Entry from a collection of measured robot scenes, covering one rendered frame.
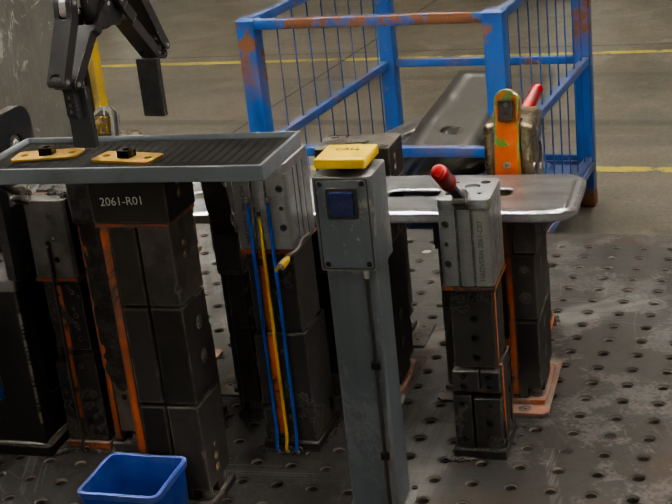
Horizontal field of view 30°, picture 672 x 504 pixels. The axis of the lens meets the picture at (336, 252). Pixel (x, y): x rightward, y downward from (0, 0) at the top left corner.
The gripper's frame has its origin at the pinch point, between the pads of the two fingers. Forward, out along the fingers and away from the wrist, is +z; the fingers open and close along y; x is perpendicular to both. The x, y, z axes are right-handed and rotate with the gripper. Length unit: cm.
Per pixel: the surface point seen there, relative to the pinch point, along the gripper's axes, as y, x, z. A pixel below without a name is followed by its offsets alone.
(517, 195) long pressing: 40, -33, 21
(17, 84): 255, 251, 61
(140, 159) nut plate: -0.9, -2.6, 4.2
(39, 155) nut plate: -1.4, 12.1, 4.1
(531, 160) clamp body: 55, -30, 20
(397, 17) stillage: 200, 59, 27
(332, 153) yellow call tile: 5.2, -24.5, 4.5
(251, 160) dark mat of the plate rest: 1.5, -16.2, 4.5
